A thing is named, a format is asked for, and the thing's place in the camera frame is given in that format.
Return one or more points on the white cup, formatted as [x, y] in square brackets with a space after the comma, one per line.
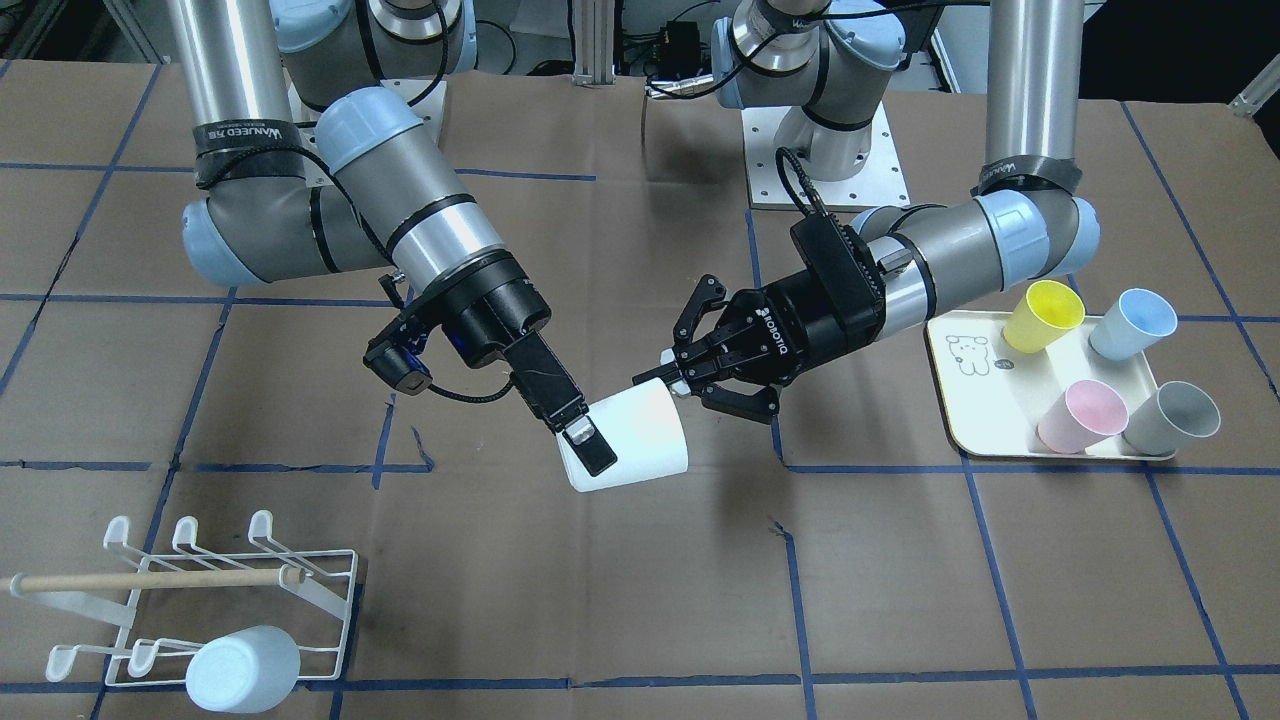
[642, 427]

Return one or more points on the cream serving tray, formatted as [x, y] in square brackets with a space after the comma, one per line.
[993, 397]

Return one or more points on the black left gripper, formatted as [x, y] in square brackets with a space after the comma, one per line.
[798, 318]

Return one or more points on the aluminium frame post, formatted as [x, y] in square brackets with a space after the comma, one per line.
[593, 26]

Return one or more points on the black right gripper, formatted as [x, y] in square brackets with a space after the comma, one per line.
[497, 318]

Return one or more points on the pink cup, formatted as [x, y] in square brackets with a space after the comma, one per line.
[1087, 412]

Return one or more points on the white wire cup rack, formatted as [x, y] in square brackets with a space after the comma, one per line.
[165, 605]

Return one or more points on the grey cup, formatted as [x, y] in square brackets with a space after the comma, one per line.
[1177, 414]

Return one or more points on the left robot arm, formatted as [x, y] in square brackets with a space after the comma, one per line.
[826, 65]

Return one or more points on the light blue cup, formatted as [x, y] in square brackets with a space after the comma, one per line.
[1138, 319]
[246, 672]

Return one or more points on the yellow cup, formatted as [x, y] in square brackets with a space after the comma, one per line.
[1048, 310]

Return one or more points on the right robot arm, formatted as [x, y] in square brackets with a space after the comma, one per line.
[314, 162]

